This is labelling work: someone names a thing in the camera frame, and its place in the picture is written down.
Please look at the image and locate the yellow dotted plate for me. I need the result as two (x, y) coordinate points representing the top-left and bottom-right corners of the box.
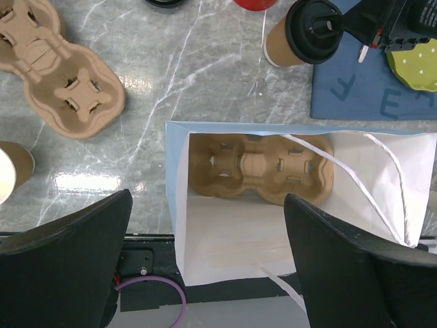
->
(386, 38), (437, 92)

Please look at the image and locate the silver fork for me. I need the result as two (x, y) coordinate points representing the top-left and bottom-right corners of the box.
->
(358, 44), (368, 63)

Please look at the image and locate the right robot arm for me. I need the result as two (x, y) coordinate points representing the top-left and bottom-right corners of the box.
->
(314, 0), (436, 53)

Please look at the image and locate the red straw holder cup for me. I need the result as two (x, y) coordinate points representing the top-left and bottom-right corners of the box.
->
(234, 0), (278, 12)

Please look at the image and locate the brown paper cup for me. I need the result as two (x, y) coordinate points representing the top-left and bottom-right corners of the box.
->
(264, 16), (303, 67)
(1, 141), (36, 204)

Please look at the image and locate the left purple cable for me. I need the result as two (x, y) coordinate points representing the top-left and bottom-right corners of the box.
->
(114, 275), (188, 328)

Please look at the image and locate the light blue paper bag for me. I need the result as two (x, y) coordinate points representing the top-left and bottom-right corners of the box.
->
(165, 121), (436, 307)

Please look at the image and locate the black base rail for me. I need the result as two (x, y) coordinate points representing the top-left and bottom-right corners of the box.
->
(113, 235), (285, 312)

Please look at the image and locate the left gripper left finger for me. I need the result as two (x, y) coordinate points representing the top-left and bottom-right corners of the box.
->
(1, 189), (132, 327)

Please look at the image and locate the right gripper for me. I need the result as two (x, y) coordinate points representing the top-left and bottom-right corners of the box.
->
(315, 0), (434, 52)

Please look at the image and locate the cardboard cup carrier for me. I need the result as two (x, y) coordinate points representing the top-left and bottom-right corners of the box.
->
(1, 1), (126, 139)
(188, 133), (334, 205)

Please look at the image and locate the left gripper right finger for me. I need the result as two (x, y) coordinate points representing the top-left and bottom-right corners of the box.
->
(284, 194), (436, 327)

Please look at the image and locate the blue letter-print cloth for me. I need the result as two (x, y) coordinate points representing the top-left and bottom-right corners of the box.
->
(309, 0), (437, 121)

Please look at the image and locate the black cup lid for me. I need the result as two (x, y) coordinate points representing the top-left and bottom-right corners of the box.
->
(145, 0), (184, 8)
(285, 1), (343, 65)

